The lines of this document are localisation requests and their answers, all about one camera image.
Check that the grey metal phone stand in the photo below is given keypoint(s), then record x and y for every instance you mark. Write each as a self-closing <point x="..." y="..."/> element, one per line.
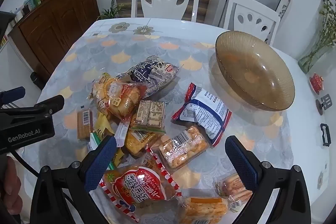
<point x="325" y="102"/>

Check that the rice crisp packet with barcode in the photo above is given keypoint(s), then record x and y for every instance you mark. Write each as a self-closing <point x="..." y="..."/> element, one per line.
<point x="183" y="150"/>

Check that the person's left hand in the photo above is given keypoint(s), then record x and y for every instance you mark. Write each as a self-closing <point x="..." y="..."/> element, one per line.
<point x="13" y="192"/>

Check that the amber ribbed glass bowl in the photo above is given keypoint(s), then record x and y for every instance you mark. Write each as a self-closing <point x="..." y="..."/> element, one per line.
<point x="254" y="74"/>

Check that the pink stick cracker packet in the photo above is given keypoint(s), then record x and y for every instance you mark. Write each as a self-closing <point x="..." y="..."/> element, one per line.
<point x="228" y="187"/>

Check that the red blue white packet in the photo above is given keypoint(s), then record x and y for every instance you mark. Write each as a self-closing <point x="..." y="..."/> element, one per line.
<point x="204" y="113"/>

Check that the row of tins and bottles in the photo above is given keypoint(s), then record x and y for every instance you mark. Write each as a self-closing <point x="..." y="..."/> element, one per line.
<point x="34" y="1"/>

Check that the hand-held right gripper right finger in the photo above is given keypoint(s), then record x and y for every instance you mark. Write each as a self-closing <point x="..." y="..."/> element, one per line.
<point x="241" y="163"/>

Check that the brown biscuit packet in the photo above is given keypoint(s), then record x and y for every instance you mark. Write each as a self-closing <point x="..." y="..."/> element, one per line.
<point x="149" y="113"/>

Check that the pink white slim packet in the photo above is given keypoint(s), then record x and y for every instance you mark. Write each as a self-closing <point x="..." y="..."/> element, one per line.
<point x="121" y="133"/>

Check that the small yellow packet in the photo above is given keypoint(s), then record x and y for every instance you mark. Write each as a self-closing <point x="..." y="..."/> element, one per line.
<point x="103" y="127"/>

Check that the round cracker packet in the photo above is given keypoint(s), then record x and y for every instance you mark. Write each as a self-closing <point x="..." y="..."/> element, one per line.
<point x="101" y="94"/>

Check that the yellow orange packet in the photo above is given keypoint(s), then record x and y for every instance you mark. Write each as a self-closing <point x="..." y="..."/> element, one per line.
<point x="139" y="142"/>

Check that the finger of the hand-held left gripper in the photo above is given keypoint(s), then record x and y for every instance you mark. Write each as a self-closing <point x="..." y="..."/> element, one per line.
<point x="52" y="104"/>
<point x="14" y="95"/>

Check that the dark round container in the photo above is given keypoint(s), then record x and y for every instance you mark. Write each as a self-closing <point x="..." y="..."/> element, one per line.
<point x="36" y="81"/>

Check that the scallop pattern tablecloth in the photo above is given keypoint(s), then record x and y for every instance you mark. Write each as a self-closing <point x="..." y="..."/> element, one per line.
<point x="162" y="48"/>

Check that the navy white patterned bread packet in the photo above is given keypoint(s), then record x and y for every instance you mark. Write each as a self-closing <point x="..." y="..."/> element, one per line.
<point x="152" y="71"/>

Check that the orange band rice cracker packet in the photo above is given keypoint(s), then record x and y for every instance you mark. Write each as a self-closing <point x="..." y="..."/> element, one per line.
<point x="204" y="211"/>

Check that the red striped sausage packet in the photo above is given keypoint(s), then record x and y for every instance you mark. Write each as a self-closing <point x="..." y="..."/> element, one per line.
<point x="141" y="187"/>

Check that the brown wooden cabinet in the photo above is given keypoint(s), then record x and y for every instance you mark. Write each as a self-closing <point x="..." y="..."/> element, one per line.
<point x="60" y="29"/>

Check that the black plastic bracket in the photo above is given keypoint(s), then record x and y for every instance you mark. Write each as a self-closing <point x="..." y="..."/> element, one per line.
<point x="322" y="134"/>

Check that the clear glass vase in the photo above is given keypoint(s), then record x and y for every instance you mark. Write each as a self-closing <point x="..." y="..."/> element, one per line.
<point x="312" y="58"/>

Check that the small brown cake packet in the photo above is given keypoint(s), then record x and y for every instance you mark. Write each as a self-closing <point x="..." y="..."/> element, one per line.
<point x="84" y="127"/>

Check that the red lidded teacup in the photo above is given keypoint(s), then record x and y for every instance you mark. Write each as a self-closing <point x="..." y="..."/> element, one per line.
<point x="315" y="82"/>

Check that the clear orange bread packet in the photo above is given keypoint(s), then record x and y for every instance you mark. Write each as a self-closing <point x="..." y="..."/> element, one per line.
<point x="126" y="106"/>

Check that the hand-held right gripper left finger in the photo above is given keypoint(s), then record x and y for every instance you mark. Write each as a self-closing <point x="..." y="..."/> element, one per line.
<point x="101" y="161"/>

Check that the white red hanging decoration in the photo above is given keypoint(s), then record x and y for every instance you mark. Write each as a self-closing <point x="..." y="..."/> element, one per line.
<point x="284" y="3"/>

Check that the green potted plant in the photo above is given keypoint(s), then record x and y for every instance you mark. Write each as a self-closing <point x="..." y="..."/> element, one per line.
<point x="111" y="12"/>

